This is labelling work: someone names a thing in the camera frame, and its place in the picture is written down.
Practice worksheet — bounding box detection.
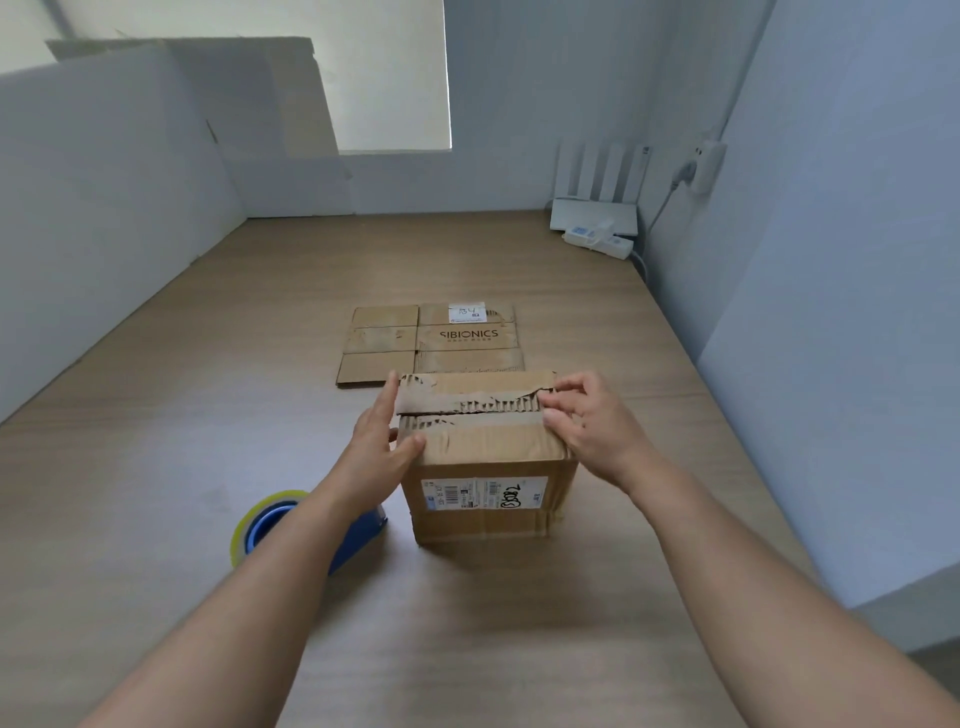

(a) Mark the person's right hand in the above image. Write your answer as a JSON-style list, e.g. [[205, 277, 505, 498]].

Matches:
[[538, 371, 663, 496]]

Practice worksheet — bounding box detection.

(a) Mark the person's left hand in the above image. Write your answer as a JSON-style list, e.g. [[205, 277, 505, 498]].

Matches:
[[322, 369, 427, 520]]

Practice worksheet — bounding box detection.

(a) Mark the blue tape dispenser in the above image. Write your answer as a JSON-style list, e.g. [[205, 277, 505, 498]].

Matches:
[[243, 503, 390, 577]]

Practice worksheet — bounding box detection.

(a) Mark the black-lettered cardboard box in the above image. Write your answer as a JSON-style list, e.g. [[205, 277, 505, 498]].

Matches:
[[335, 301, 526, 389]]

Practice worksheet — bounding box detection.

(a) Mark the peeled-surface cardboard box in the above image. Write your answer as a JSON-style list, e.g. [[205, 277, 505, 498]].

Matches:
[[393, 369, 580, 547]]

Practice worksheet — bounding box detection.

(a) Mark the clear yellowish tape roll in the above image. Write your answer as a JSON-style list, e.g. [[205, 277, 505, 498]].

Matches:
[[229, 489, 311, 571]]

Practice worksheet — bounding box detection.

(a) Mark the person's right forearm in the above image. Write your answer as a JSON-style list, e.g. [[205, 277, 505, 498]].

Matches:
[[626, 459, 960, 728]]

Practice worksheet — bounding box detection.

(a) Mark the person's left forearm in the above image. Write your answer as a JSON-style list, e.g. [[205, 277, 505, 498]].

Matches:
[[78, 479, 391, 728]]

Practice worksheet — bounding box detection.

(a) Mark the white power strip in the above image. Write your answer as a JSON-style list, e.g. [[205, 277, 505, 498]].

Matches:
[[562, 218, 636, 261]]

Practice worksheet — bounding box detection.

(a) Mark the white router with antennas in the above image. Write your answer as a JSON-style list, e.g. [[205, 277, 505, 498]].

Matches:
[[548, 140, 652, 235]]

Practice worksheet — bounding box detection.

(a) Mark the white foam partition board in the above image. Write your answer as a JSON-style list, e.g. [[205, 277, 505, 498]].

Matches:
[[0, 43, 249, 425]]

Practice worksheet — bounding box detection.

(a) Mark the bright window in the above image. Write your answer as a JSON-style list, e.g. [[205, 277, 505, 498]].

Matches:
[[0, 0, 454, 155]]

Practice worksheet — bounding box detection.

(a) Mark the grey power cable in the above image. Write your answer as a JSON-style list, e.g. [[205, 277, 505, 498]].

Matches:
[[633, 161, 699, 286]]

